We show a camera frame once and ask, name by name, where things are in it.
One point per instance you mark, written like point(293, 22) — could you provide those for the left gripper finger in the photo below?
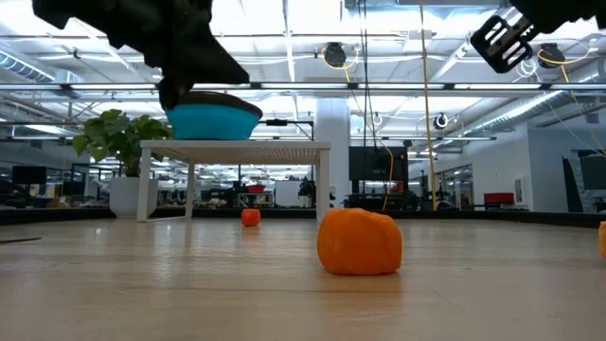
point(203, 73)
point(213, 47)

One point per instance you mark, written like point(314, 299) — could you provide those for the blue collapsible bowl grey rim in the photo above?
point(218, 122)

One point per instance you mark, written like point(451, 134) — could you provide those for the small orange round fruit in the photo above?
point(251, 218)

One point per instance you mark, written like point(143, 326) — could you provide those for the orange blocky plush fruit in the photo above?
point(360, 244)

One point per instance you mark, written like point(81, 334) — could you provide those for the small orange pepper with stem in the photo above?
point(602, 239)

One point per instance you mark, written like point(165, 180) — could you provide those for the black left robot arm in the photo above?
point(71, 9)

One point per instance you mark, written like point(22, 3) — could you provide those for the white perforated shelf riser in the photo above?
point(237, 151)

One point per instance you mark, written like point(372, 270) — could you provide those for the green potted plant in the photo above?
point(118, 137)

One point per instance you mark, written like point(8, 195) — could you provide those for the distant red bowl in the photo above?
point(256, 188)

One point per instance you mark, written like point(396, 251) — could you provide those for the distant small dark plant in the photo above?
point(307, 188)

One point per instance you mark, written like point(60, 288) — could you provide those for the red box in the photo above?
point(498, 197)

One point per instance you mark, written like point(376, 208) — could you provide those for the distant black desk monitor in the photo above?
point(28, 175)

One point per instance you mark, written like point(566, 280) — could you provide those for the distant black rig frame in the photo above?
point(284, 122)

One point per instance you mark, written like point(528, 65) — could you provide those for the black wall monitor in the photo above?
point(379, 163)

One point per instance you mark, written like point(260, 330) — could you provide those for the black aluminium table frame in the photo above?
point(47, 215)

